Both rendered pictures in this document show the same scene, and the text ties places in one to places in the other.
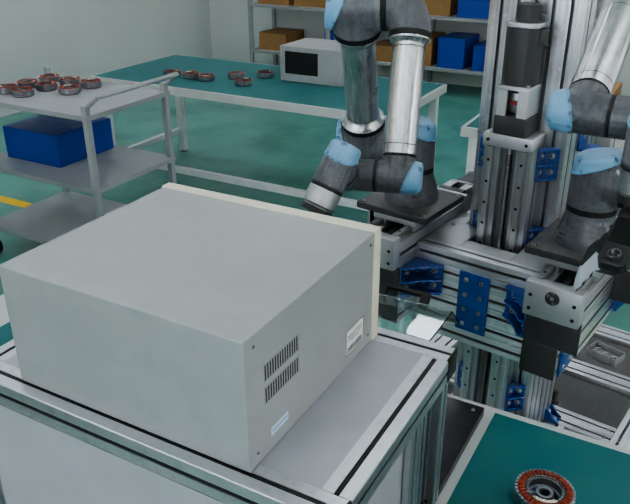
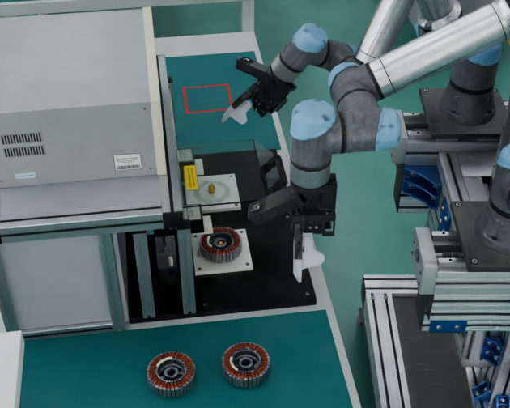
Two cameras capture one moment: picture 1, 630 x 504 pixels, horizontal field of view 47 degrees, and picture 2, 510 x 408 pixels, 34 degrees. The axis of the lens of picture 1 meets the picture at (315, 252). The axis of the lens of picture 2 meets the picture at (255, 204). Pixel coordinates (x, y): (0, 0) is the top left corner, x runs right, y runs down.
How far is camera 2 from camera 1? 157 cm
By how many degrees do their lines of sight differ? 46
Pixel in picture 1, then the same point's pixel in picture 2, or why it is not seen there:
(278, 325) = (14, 118)
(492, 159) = not seen: outside the picture
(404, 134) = (366, 44)
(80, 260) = (19, 34)
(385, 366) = (133, 192)
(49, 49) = not seen: outside the picture
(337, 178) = (291, 56)
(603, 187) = (501, 184)
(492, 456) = (271, 326)
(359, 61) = not seen: outside the picture
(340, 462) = (26, 212)
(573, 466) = (303, 373)
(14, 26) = not seen: outside the picture
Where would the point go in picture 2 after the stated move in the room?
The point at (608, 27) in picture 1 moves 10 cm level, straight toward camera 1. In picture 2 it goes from (447, 27) to (396, 34)
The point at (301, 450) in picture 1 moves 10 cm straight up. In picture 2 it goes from (25, 196) to (17, 160)
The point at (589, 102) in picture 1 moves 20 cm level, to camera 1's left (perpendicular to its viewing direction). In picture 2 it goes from (339, 85) to (273, 42)
